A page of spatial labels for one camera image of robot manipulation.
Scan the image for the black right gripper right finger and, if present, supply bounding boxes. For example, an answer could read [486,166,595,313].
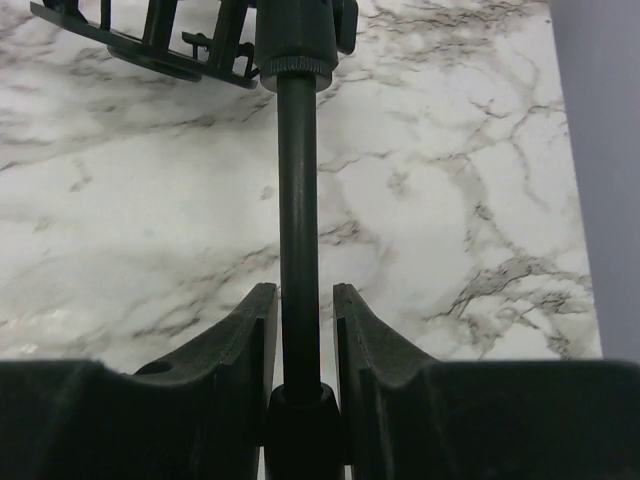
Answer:
[333,284,639,479]

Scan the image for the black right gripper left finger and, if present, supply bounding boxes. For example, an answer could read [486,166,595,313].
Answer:
[1,283,277,479]

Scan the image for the black shock-mount round-base stand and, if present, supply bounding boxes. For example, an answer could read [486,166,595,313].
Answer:
[30,1,358,479]

